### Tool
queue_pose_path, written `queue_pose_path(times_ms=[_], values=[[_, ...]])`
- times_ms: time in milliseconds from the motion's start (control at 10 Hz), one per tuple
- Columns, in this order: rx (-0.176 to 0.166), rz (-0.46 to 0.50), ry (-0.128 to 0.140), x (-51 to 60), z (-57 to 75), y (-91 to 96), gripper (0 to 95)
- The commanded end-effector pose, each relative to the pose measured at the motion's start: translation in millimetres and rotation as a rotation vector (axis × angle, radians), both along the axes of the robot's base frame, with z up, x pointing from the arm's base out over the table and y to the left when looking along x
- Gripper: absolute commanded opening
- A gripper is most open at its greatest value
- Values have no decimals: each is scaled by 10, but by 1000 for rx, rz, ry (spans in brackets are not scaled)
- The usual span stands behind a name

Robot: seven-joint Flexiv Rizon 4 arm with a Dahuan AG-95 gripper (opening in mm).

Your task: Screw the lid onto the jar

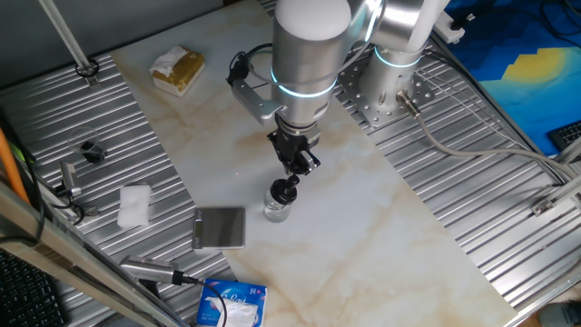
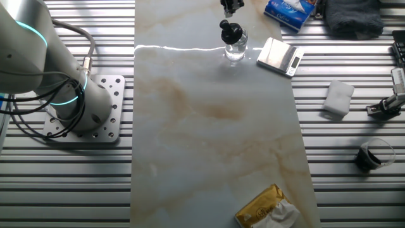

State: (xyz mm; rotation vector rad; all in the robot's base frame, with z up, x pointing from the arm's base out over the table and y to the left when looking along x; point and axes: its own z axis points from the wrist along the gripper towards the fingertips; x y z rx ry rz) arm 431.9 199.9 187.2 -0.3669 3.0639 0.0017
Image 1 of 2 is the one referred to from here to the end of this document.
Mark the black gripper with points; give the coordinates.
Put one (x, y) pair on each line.
(295, 141)

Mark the black knobbed jar lid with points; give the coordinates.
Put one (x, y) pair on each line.
(282, 191)

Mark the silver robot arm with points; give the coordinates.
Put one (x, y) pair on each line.
(308, 54)

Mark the clear glass jar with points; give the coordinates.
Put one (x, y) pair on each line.
(276, 211)

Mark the silver digital pocket scale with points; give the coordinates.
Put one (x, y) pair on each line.
(220, 227)

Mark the gold tissue pack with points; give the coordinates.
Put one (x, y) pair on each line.
(179, 70)

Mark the blue tissue pack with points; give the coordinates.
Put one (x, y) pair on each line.
(213, 302)

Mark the white foam sponge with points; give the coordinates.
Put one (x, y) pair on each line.
(134, 206)

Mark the white power strip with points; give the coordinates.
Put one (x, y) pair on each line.
(447, 28)

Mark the clear plastic cup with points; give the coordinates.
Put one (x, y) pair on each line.
(88, 147)

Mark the blue and yellow mat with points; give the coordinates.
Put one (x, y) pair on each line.
(522, 68)

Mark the black keyboard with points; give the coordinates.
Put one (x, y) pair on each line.
(27, 295)
(567, 134)

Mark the aluminium pole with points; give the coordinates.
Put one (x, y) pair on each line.
(65, 34)

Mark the orange pole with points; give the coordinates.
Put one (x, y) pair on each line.
(6, 163)

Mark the grey shoe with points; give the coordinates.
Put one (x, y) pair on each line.
(563, 315)

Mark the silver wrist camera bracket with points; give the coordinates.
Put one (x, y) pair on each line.
(254, 102)

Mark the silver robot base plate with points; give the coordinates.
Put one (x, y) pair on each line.
(377, 111)

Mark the silver grilled camera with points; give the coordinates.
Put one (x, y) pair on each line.
(145, 269)

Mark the small silver camera on stand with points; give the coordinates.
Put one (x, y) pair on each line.
(69, 179)

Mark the aluminium frame beam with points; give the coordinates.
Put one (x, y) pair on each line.
(68, 259)

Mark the aluminium profile with bracket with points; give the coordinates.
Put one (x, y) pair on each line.
(558, 193)

